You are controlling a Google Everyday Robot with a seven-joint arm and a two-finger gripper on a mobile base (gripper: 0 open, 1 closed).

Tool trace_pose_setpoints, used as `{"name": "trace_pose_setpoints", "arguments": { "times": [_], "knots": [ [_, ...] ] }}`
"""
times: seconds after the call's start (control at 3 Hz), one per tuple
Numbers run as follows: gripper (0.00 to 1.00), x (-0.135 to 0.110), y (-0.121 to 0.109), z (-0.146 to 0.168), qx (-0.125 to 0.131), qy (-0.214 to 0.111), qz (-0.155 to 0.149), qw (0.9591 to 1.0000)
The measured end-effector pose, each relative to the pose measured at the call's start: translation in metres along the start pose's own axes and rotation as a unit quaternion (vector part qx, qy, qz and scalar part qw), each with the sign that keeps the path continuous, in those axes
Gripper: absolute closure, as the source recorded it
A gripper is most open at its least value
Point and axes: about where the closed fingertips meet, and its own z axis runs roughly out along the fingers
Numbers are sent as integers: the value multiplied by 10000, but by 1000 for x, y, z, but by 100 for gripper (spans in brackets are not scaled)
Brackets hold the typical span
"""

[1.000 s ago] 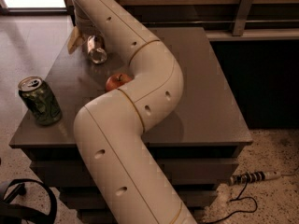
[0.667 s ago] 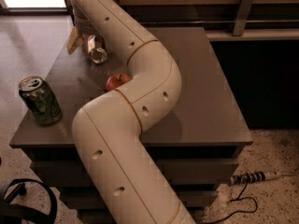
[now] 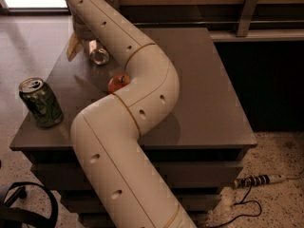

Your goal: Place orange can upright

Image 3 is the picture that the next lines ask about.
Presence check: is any right metal shelf bracket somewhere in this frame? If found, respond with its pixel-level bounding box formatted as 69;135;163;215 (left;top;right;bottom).
236;0;258;37

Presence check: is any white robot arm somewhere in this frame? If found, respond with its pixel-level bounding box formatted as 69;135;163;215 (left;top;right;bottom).
66;0;197;228

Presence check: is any red apple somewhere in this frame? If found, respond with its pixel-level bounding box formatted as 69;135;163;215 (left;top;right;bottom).
107;74;130;94

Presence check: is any grey drawer cabinet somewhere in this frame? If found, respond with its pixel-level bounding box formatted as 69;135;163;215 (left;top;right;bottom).
10;28;257;228

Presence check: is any black power cable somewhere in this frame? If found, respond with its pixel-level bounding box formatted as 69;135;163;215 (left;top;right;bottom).
207;183;263;228

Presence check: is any green soda can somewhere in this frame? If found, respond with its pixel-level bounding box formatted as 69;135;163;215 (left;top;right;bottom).
19;77;64;128

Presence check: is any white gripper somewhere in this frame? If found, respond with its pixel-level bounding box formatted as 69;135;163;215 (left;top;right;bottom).
66;9;97;62

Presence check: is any white power strip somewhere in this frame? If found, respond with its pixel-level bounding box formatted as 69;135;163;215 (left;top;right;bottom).
234;174;286;189

